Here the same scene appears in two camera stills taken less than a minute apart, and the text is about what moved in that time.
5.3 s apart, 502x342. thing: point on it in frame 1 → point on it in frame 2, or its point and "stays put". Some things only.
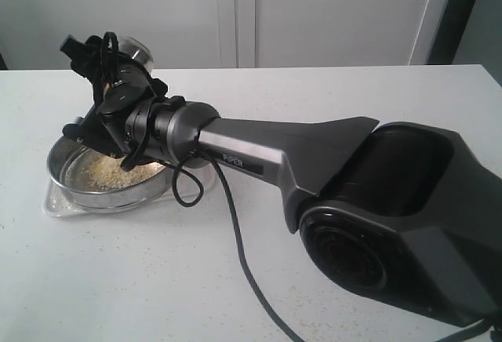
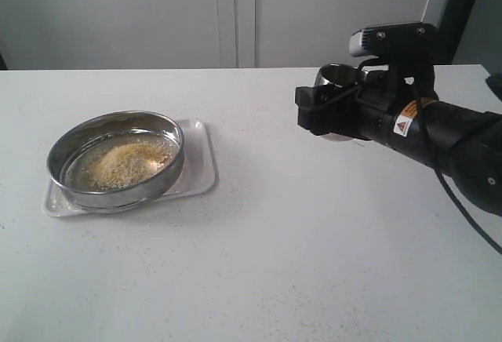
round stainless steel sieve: (98, 180) stays put
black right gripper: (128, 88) → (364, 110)
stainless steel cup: (135, 49) → (339, 74)
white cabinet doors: (226, 16) stays put
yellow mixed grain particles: (105, 172) stays put
